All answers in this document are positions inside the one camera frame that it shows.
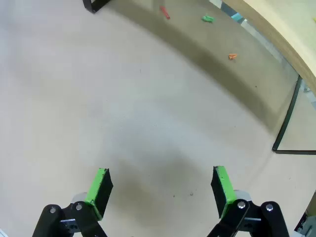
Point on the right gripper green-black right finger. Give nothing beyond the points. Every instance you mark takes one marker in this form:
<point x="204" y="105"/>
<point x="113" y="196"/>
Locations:
<point x="223" y="190"/>

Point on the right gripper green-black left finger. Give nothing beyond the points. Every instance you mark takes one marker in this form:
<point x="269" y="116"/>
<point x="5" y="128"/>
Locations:
<point x="98" y="192"/>

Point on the green paper scrap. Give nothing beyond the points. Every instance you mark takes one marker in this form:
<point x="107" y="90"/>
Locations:
<point x="208" y="19"/>

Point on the red paper scrap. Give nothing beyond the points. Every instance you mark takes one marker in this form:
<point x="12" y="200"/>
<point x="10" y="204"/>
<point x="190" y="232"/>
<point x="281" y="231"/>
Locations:
<point x="165" y="12"/>

